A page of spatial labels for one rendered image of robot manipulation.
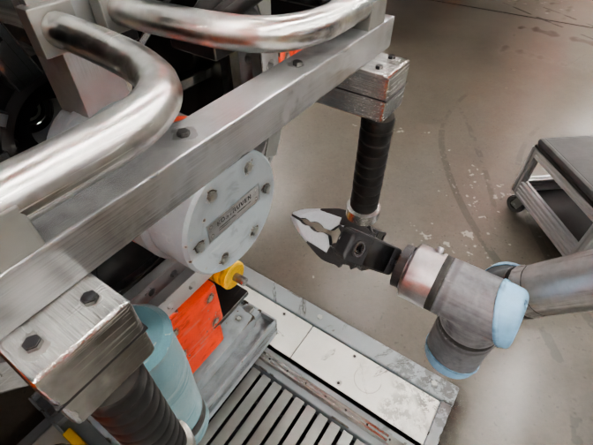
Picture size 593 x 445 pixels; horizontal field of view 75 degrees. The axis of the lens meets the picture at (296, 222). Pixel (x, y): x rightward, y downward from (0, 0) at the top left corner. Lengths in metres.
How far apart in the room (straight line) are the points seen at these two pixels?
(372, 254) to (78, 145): 0.45
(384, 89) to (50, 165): 0.29
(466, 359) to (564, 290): 0.17
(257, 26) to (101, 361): 0.24
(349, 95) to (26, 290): 0.32
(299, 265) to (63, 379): 1.25
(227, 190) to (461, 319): 0.39
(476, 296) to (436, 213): 1.13
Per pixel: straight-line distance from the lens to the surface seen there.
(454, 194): 1.82
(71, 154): 0.19
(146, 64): 0.26
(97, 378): 0.22
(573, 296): 0.69
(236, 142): 0.26
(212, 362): 0.99
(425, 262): 0.60
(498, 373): 1.34
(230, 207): 0.36
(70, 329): 0.21
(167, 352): 0.44
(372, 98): 0.40
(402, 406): 1.13
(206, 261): 0.37
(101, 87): 0.43
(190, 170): 0.24
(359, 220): 0.50
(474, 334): 0.62
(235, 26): 0.32
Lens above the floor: 1.11
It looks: 45 degrees down
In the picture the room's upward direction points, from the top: straight up
